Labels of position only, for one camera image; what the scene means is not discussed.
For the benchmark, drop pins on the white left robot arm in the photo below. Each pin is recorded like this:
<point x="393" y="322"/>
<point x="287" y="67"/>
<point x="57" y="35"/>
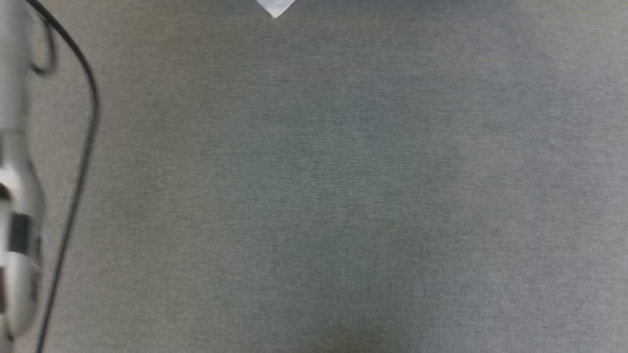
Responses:
<point x="17" y="147"/>

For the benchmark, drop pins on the grey fabric sofa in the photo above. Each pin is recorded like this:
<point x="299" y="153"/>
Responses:
<point x="343" y="196"/>

